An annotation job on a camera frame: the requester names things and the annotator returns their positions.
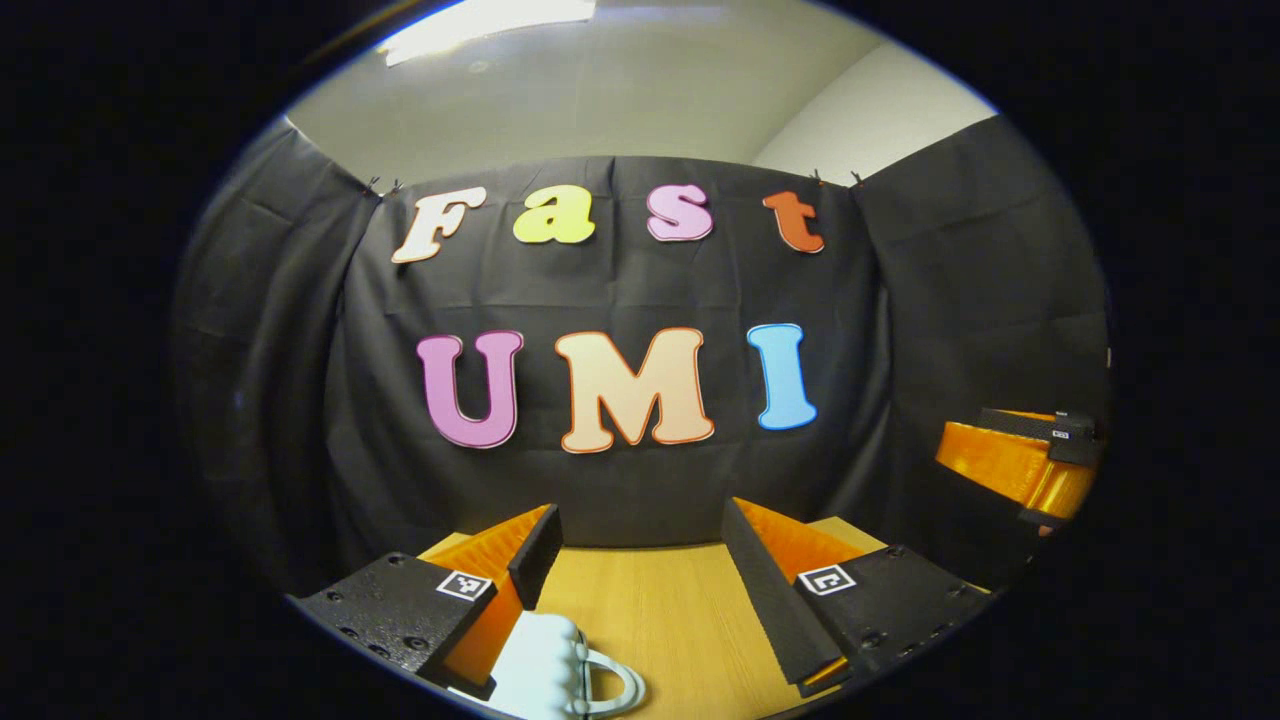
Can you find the ceiling light panel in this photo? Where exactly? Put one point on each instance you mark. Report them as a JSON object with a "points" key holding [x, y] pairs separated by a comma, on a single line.
{"points": [[480, 25]]}

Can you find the pale blue suitcase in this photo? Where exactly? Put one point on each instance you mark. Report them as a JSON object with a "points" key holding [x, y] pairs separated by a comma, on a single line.
{"points": [[540, 665]]}

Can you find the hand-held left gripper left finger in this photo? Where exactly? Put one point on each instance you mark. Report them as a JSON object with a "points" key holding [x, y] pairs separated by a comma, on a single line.
{"points": [[536, 550]]}

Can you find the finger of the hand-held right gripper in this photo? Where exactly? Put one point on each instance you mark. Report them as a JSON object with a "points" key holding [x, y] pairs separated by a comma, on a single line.
{"points": [[1030, 425]]}

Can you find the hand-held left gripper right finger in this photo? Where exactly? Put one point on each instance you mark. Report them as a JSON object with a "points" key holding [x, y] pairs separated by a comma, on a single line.
{"points": [[760, 590]]}

